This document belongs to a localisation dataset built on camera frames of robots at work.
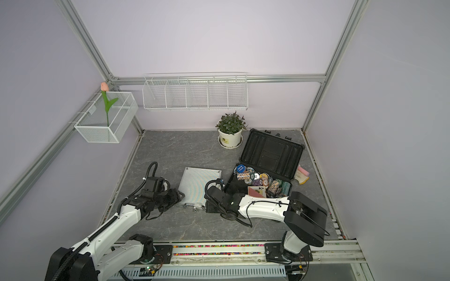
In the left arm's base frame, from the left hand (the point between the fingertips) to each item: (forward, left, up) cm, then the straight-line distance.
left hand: (181, 199), depth 84 cm
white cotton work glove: (+10, -64, -5) cm, 65 cm away
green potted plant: (+38, -27, +13) cm, 48 cm away
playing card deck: (+1, -37, -1) cm, 37 cm away
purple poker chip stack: (+6, -38, 0) cm, 39 cm away
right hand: (-3, -13, 0) cm, 13 cm away
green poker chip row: (+2, -52, 0) cm, 52 cm away
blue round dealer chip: (+15, -31, +1) cm, 34 cm away
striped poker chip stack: (+10, -31, 0) cm, 33 cm away
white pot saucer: (+35, -26, -5) cm, 44 cm away
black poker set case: (+19, -46, -2) cm, 50 cm away
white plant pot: (+35, -26, +2) cm, 43 cm away
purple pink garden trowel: (+12, -65, -2) cm, 66 cm away
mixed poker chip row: (+4, -46, 0) cm, 46 cm away
